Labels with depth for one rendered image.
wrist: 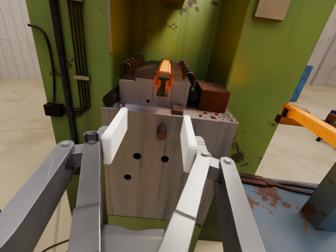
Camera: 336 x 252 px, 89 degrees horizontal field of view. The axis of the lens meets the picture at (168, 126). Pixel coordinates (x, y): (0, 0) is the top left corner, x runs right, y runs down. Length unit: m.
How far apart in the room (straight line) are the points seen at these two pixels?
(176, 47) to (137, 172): 0.65
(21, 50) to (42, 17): 3.83
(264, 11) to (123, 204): 0.78
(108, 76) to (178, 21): 0.47
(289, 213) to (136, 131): 0.49
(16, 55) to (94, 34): 3.97
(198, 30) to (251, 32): 0.36
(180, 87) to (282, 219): 0.45
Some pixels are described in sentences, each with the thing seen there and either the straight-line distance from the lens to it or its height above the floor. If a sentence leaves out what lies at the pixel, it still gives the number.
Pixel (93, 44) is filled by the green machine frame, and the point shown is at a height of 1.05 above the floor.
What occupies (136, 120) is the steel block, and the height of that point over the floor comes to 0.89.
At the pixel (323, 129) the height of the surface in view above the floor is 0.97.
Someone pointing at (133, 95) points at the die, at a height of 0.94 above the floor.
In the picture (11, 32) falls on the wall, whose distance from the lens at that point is 4.55.
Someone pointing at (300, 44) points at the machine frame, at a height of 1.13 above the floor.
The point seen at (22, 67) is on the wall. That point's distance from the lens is 4.62.
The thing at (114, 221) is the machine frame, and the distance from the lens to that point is 0.80.
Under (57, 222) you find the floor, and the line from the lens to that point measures 1.40.
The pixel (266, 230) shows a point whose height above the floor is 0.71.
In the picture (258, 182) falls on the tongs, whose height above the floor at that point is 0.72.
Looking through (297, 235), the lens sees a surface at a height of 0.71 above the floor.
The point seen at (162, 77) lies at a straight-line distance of 0.39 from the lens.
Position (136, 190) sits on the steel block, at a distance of 0.64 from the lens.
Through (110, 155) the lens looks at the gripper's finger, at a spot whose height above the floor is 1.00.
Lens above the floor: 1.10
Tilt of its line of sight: 27 degrees down
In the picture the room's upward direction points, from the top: 8 degrees clockwise
